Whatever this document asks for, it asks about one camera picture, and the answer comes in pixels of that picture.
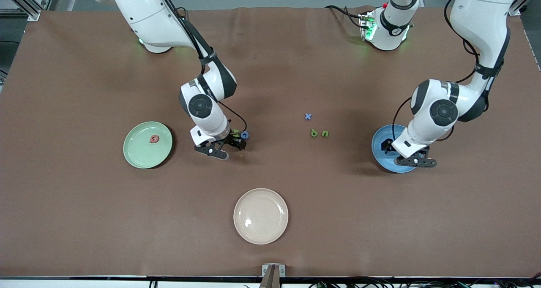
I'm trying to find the blue plate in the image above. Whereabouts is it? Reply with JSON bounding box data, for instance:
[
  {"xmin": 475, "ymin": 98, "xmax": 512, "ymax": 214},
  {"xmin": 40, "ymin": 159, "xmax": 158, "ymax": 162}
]
[{"xmin": 372, "ymin": 124, "xmax": 424, "ymax": 174}]

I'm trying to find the brown table cover mat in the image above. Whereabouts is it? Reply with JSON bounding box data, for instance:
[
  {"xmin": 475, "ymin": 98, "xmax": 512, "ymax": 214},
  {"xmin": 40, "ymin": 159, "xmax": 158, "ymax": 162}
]
[{"xmin": 0, "ymin": 6, "xmax": 541, "ymax": 279}]

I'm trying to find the beige plate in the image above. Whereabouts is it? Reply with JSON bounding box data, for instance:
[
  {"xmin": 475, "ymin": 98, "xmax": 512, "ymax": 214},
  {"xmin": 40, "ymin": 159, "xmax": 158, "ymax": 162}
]
[{"xmin": 233, "ymin": 188, "xmax": 289, "ymax": 245}]

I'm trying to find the green plate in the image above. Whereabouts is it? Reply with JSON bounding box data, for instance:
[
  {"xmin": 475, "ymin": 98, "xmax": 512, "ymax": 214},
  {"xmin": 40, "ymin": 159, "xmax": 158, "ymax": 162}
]
[{"xmin": 123, "ymin": 121, "xmax": 173, "ymax": 169}]

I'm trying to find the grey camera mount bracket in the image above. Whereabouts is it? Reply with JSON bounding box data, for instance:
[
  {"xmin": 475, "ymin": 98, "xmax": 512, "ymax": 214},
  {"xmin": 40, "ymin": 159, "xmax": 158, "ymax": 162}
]
[{"xmin": 262, "ymin": 264, "xmax": 286, "ymax": 288}]

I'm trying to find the black left base cable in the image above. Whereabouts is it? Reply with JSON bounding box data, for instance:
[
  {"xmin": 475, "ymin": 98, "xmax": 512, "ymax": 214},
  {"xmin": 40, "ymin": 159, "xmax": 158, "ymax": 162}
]
[{"xmin": 325, "ymin": 4, "xmax": 366, "ymax": 30}]

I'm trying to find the aluminium frame profile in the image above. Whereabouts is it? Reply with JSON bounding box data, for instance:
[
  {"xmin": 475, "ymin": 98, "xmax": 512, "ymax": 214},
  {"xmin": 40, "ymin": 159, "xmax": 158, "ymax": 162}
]
[
  {"xmin": 509, "ymin": 0, "xmax": 536, "ymax": 16},
  {"xmin": 0, "ymin": 0, "xmax": 57, "ymax": 22}
]

